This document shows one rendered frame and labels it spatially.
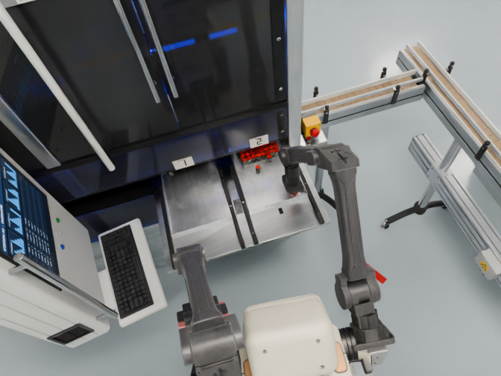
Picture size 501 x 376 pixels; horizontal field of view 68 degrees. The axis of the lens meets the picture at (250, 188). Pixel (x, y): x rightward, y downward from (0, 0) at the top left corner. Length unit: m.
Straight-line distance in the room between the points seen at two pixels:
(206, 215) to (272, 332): 0.83
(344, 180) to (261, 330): 0.42
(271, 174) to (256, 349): 0.96
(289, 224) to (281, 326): 0.72
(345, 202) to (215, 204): 0.79
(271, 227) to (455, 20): 3.16
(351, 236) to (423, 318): 1.50
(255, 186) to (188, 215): 0.32
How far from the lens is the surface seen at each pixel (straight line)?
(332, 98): 1.94
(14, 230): 1.25
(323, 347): 0.95
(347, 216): 1.00
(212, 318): 0.74
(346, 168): 0.97
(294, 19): 1.31
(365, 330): 1.09
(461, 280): 2.62
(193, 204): 1.67
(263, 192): 1.65
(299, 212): 1.60
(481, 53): 3.96
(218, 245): 1.56
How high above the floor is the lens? 2.29
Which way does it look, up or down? 57 degrees down
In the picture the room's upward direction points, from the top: 10 degrees counter-clockwise
